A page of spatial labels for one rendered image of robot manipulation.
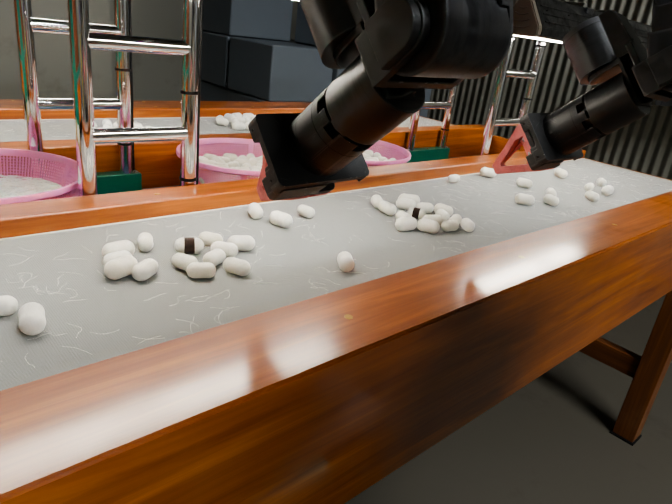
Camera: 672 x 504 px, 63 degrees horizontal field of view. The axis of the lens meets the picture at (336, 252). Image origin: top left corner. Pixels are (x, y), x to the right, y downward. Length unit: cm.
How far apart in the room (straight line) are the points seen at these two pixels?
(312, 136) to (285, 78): 227
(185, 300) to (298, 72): 224
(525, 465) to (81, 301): 130
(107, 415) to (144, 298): 21
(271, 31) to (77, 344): 271
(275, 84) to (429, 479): 186
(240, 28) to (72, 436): 274
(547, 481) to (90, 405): 136
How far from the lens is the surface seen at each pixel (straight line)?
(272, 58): 265
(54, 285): 62
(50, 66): 250
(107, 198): 80
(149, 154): 113
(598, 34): 74
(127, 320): 55
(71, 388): 42
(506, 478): 158
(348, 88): 40
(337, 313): 52
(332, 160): 44
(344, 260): 66
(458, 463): 157
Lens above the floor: 101
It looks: 22 degrees down
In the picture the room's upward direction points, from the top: 7 degrees clockwise
